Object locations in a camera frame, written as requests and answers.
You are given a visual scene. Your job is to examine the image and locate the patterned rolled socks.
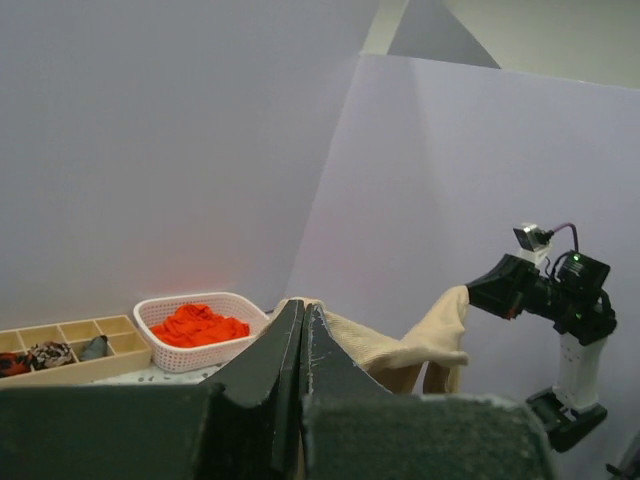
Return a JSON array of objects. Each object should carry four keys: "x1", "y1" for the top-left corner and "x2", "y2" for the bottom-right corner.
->
[{"x1": 28, "y1": 341, "x2": 74, "y2": 371}]

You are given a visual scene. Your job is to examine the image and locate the wooden compartment organizer tray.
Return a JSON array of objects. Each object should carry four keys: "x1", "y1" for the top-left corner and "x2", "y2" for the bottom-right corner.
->
[{"x1": 1, "y1": 315, "x2": 151, "y2": 388}]

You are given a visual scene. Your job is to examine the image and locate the red black rolled socks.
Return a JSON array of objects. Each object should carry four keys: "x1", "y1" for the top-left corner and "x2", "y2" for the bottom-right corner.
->
[{"x1": 0, "y1": 352, "x2": 31, "y2": 378}]

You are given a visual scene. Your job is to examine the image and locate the beige t shirt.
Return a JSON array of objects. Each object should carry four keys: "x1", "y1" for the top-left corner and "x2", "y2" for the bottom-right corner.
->
[{"x1": 300, "y1": 287, "x2": 468, "y2": 399}]

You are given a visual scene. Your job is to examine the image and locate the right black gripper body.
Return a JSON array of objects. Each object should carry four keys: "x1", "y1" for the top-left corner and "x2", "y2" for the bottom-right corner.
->
[{"x1": 519, "y1": 263, "x2": 565, "y2": 322}]

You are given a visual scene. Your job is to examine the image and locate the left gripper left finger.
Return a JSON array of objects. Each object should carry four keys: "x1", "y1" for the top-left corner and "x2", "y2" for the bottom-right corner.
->
[{"x1": 1, "y1": 300, "x2": 305, "y2": 479}]

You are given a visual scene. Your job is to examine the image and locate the grey folded cloth piece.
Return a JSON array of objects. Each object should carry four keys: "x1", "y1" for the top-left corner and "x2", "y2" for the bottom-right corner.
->
[{"x1": 78, "y1": 335, "x2": 108, "y2": 362}]

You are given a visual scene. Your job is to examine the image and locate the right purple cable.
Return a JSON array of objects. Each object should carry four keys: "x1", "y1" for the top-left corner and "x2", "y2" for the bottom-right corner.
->
[{"x1": 544, "y1": 221, "x2": 581, "y2": 251}]

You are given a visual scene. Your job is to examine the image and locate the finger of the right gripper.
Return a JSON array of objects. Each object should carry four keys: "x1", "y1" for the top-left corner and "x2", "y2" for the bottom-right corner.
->
[
  {"x1": 496, "y1": 292, "x2": 524, "y2": 320},
  {"x1": 466, "y1": 254, "x2": 521, "y2": 315}
]

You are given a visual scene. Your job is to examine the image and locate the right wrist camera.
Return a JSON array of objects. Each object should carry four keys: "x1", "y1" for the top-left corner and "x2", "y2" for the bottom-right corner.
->
[{"x1": 513, "y1": 222, "x2": 554, "y2": 265}]

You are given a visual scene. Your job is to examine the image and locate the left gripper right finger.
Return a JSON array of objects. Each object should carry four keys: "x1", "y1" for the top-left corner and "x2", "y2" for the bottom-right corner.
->
[{"x1": 301, "y1": 305, "x2": 553, "y2": 480}]

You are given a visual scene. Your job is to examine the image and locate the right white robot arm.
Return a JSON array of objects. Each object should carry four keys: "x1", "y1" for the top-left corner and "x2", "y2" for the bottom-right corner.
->
[{"x1": 466, "y1": 250, "x2": 617, "y2": 453}]

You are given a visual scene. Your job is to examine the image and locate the orange t shirt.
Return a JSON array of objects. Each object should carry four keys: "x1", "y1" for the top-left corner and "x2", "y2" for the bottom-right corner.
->
[{"x1": 150, "y1": 304, "x2": 250, "y2": 348}]

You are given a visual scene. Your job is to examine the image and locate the white plastic laundry basket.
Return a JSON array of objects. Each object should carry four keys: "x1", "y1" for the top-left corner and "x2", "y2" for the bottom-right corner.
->
[{"x1": 133, "y1": 292, "x2": 269, "y2": 373}]

